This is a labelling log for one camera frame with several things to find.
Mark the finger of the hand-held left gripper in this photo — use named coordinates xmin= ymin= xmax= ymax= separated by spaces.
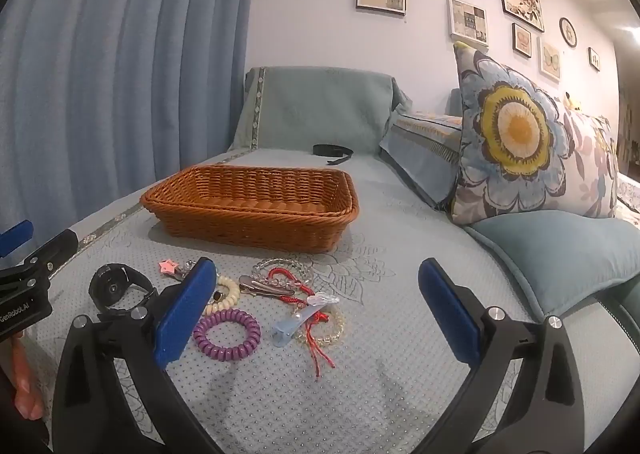
xmin=20 ymin=229 xmax=79 ymax=281
xmin=0 ymin=220 xmax=34 ymax=257

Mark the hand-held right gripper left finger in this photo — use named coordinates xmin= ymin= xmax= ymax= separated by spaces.
xmin=51 ymin=257 xmax=226 ymax=454

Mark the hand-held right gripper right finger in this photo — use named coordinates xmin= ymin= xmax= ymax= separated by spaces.
xmin=418 ymin=258 xmax=586 ymax=454

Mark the purple coil hair tie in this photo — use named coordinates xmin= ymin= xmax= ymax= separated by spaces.
xmin=192 ymin=309 xmax=262 ymax=362

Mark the small silver object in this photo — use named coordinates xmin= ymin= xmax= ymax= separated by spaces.
xmin=157 ymin=258 xmax=199 ymax=281

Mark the black smartwatch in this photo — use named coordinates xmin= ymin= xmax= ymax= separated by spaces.
xmin=88 ymin=263 xmax=156 ymax=313

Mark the metal hair clip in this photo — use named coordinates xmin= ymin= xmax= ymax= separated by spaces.
xmin=238 ymin=274 xmax=296 ymax=297

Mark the light blue hair clip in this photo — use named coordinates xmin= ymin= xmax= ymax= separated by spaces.
xmin=272 ymin=306 xmax=327 ymax=348

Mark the clear chain bracelet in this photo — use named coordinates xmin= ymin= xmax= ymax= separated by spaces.
xmin=252 ymin=257 xmax=315 ymax=285

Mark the pale bead bracelet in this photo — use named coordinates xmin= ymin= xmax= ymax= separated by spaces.
xmin=295 ymin=306 xmax=347 ymax=348

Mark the brown wicker basket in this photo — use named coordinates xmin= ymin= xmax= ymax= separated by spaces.
xmin=140 ymin=164 xmax=360 ymax=254

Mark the red cord bracelet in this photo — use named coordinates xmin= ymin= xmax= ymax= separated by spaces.
xmin=267 ymin=267 xmax=335 ymax=378

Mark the person's left hand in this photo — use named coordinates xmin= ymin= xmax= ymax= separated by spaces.
xmin=12 ymin=333 xmax=45 ymax=421

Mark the plain teal cushion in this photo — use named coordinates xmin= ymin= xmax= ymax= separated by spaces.
xmin=464 ymin=210 xmax=640 ymax=323

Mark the striped teal pillow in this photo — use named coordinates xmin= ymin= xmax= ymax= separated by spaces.
xmin=378 ymin=110 xmax=464 ymax=209

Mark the blue curtain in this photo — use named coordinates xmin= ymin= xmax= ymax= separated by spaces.
xmin=0 ymin=0 xmax=262 ymax=247

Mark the large floral pillow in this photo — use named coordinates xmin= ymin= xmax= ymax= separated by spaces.
xmin=449 ymin=42 xmax=619 ymax=225

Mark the leaf print pillow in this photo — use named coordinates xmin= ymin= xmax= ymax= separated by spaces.
xmin=562 ymin=108 xmax=619 ymax=221

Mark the teal covered sofa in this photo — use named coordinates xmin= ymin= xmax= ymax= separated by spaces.
xmin=27 ymin=66 xmax=640 ymax=454

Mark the black strap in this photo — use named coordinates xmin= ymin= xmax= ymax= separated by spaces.
xmin=312 ymin=143 xmax=354 ymax=166

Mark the white butterfly picture frame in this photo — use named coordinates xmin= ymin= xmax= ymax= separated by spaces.
xmin=537 ymin=34 xmax=563 ymax=81

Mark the small butterfly picture frame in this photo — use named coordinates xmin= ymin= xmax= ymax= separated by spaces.
xmin=511 ymin=22 xmax=533 ymax=57

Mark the white patchwork picture frame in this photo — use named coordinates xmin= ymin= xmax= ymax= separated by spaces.
xmin=446 ymin=0 xmax=489 ymax=49

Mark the round black wall frame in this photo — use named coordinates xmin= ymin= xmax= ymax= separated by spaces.
xmin=559 ymin=16 xmax=579 ymax=49

